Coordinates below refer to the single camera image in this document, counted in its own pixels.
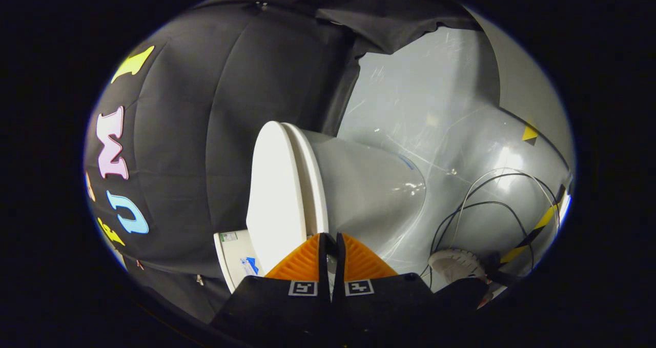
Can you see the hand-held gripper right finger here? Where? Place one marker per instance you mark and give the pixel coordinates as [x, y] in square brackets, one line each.
[340, 256]

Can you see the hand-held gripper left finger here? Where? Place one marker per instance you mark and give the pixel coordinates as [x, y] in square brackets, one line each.
[324, 256]

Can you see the white toilet seat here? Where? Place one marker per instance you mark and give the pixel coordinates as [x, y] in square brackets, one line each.
[313, 184]

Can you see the white ribbed round object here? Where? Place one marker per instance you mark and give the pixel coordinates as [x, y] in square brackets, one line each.
[453, 263]

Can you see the black backdrop cloth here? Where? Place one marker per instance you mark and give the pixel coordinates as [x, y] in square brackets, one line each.
[205, 132]

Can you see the yellow black hazard tape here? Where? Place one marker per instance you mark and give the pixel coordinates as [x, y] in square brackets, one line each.
[543, 220]

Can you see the small yellow tape piece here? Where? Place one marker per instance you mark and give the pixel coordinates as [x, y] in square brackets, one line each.
[529, 132]

